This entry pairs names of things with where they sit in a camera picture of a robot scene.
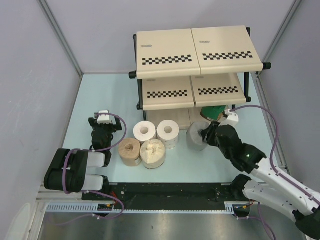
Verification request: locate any cream wrapped paper roll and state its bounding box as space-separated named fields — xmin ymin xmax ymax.
xmin=140 ymin=139 xmax=166 ymax=169

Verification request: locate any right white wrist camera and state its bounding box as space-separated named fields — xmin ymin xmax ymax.
xmin=219 ymin=109 xmax=239 ymax=127

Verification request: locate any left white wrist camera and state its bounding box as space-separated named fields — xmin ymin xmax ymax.
xmin=94 ymin=110 xmax=112 ymax=125

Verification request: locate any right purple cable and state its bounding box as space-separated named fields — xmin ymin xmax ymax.
xmin=229 ymin=104 xmax=318 ymax=238

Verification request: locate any purple cable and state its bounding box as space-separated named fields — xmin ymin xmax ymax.
xmin=229 ymin=104 xmax=318 ymax=238
xmin=58 ymin=112 xmax=127 ymax=223

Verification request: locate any brown wrapped paper roll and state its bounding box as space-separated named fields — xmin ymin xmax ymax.
xmin=118 ymin=138 xmax=142 ymax=167

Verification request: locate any beige three-tier shelf rack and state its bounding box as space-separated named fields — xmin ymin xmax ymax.
xmin=128 ymin=25 xmax=272 ymax=130

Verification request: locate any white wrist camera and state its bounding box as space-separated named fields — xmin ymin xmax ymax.
xmin=94 ymin=110 xmax=112 ymax=125
xmin=219 ymin=109 xmax=239 ymax=127

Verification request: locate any slotted cable duct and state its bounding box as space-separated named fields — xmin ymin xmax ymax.
xmin=46 ymin=202 xmax=234 ymax=214

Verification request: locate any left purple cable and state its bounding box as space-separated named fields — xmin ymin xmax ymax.
xmin=58 ymin=112 xmax=127 ymax=223

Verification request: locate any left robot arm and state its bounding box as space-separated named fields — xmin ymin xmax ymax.
xmin=43 ymin=113 xmax=122 ymax=200

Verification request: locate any white pinkish paper roll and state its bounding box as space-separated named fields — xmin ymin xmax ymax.
xmin=133 ymin=121 xmax=157 ymax=145

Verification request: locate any green paper towel roll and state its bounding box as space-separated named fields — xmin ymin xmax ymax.
xmin=200 ymin=105 xmax=226 ymax=122

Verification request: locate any grey paper towel roll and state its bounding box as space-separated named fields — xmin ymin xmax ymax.
xmin=186 ymin=121 xmax=210 ymax=152

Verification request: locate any white dotted paper roll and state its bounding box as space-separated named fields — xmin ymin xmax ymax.
xmin=156 ymin=120 xmax=180 ymax=150

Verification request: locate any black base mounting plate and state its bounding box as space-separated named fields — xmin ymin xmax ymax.
xmin=81 ymin=182 xmax=251 ymax=204

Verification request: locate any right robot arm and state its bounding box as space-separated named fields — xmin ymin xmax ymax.
xmin=199 ymin=122 xmax=320 ymax=240

